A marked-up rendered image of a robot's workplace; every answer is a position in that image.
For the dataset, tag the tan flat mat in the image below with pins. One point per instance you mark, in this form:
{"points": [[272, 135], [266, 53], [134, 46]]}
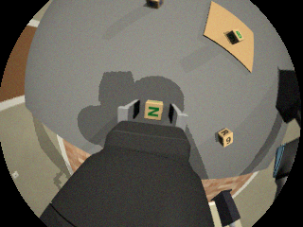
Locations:
{"points": [[219, 22]]}

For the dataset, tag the tan wooden letter block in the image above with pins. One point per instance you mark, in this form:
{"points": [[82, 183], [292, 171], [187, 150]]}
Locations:
{"points": [[235, 36], [153, 110], [225, 137], [155, 3]]}

